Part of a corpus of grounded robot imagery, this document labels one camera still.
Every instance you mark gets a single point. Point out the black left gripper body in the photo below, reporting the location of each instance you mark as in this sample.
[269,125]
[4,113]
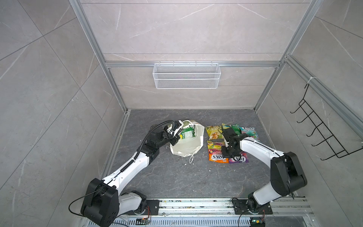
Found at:
[172,140]

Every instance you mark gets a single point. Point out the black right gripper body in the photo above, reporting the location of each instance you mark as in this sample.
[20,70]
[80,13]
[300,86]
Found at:
[227,152]

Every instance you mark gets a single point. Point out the purple Fox's berries candy bag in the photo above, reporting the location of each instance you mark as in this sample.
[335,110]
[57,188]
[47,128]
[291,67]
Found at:
[242,158]

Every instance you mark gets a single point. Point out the white floral paper bag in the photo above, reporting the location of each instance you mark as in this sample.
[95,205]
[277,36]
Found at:
[190,147]

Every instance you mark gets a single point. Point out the green white snack packet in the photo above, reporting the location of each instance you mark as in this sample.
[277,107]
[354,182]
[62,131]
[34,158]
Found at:
[188,132]

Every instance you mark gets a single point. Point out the orange snack packet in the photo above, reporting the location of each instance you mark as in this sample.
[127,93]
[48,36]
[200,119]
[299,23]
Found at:
[215,152]

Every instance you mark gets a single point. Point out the green Fox's candy bag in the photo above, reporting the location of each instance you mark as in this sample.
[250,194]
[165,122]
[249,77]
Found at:
[235,127]

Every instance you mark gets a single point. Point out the teal snack packet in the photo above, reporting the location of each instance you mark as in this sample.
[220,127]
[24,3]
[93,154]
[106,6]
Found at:
[250,131]

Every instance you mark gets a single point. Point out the yellow chips snack bag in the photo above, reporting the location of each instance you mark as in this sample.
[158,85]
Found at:
[214,132]

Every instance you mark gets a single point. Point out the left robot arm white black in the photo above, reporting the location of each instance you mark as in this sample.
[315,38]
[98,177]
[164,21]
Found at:
[104,200]

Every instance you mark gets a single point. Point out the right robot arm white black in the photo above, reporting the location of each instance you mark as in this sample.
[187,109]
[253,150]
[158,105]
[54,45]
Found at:
[286,172]

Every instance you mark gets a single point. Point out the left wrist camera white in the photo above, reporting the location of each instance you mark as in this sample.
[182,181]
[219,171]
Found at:
[175,129]

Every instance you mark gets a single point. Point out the white wire mesh basket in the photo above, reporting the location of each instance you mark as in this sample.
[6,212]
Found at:
[186,75]

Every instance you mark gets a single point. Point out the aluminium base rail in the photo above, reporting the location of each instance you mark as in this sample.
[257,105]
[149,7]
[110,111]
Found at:
[219,212]

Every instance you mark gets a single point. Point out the black wire hook rack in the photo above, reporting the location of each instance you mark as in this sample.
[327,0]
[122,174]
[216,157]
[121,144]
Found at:
[320,127]

